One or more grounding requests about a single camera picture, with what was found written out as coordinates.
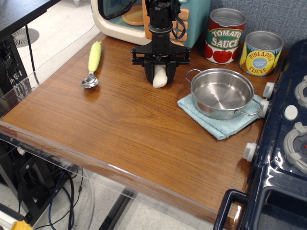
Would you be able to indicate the spoon with yellow-green handle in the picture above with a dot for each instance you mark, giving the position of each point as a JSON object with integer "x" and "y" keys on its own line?
{"x": 93, "y": 62}

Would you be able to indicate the dark blue toy stove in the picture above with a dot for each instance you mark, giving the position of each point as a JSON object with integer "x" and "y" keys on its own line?
{"x": 276, "y": 198}

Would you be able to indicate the black table leg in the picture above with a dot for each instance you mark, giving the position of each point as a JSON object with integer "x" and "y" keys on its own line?
{"x": 115, "y": 213}

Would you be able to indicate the black desk at left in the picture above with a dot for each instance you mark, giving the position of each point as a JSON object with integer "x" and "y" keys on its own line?
{"x": 15, "y": 14}

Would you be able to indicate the light blue cloth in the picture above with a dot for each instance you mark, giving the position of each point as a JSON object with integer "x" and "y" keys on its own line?
{"x": 220, "y": 129}

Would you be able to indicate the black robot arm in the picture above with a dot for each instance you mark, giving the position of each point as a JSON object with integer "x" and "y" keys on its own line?
{"x": 163, "y": 12}

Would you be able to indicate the pineapple slices can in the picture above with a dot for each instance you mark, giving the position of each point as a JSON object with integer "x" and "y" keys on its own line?
{"x": 261, "y": 51}

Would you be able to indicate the orange toy plate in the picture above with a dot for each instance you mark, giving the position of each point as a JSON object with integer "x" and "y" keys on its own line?
{"x": 134, "y": 16}

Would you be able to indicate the teal cream toy microwave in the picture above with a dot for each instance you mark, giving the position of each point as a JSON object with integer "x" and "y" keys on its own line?
{"x": 194, "y": 14}

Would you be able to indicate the stainless steel pot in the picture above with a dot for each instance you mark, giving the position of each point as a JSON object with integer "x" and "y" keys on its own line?
{"x": 222, "y": 93}

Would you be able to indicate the tomato sauce can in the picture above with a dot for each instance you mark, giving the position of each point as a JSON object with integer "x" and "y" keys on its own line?
{"x": 225, "y": 30}

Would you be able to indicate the plush white brown mushroom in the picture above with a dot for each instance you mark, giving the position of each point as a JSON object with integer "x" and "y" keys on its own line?
{"x": 160, "y": 77}

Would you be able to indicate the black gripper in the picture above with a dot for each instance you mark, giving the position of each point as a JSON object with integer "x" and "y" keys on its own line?
{"x": 160, "y": 51}

